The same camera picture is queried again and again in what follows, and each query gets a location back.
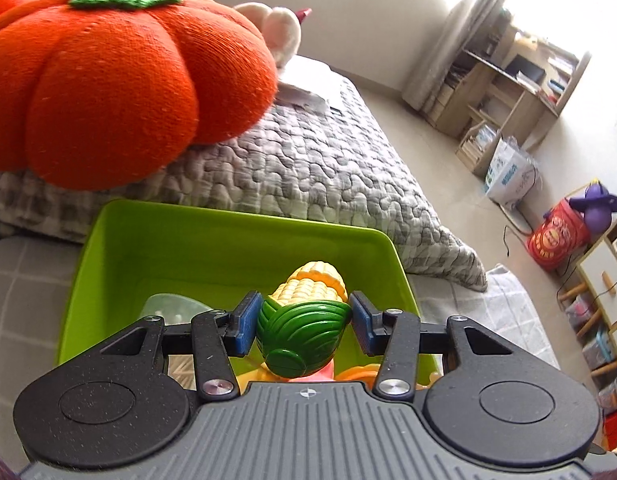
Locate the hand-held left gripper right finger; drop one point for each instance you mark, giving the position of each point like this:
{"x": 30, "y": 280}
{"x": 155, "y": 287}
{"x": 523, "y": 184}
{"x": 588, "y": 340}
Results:
{"x": 363, "y": 322}

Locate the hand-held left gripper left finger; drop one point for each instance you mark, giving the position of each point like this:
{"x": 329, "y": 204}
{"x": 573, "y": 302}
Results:
{"x": 248, "y": 325}

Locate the yellow toy corn cob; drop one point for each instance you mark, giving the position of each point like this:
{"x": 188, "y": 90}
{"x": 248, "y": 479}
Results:
{"x": 303, "y": 330}

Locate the pink pig toy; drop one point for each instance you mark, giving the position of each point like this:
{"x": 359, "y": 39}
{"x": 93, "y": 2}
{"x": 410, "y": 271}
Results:
{"x": 323, "y": 370}

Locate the clear cotton swab jar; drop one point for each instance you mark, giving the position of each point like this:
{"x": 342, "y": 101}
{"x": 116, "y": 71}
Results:
{"x": 171, "y": 307}

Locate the green plastic storage box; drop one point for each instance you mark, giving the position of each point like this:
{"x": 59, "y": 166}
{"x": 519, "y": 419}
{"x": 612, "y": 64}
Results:
{"x": 188, "y": 250}

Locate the grey quilted blanket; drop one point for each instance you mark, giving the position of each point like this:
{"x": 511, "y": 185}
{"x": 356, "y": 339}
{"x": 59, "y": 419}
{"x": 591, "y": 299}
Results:
{"x": 313, "y": 170}

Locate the white shopping bag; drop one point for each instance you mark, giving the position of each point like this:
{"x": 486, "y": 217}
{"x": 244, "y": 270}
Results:
{"x": 508, "y": 175}

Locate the red bag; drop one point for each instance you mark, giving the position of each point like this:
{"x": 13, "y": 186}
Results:
{"x": 558, "y": 240}

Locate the white and wood cabinet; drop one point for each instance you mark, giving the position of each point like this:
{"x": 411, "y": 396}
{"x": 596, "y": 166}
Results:
{"x": 603, "y": 280}

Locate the wooden desk shelf unit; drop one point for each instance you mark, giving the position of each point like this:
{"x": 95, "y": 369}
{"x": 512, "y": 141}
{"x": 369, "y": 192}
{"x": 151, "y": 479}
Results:
{"x": 503, "y": 110}

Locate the purple plush toy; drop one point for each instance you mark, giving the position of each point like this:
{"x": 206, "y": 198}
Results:
{"x": 595, "y": 205}

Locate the white and pink plush toy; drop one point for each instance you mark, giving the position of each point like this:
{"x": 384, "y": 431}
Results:
{"x": 278, "y": 30}

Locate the black laptop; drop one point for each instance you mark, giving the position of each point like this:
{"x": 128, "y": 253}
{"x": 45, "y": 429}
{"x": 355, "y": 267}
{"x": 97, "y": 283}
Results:
{"x": 525, "y": 67}

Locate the grey curtain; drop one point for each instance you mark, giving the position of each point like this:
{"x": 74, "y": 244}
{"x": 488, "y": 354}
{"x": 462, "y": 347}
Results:
{"x": 458, "y": 25}

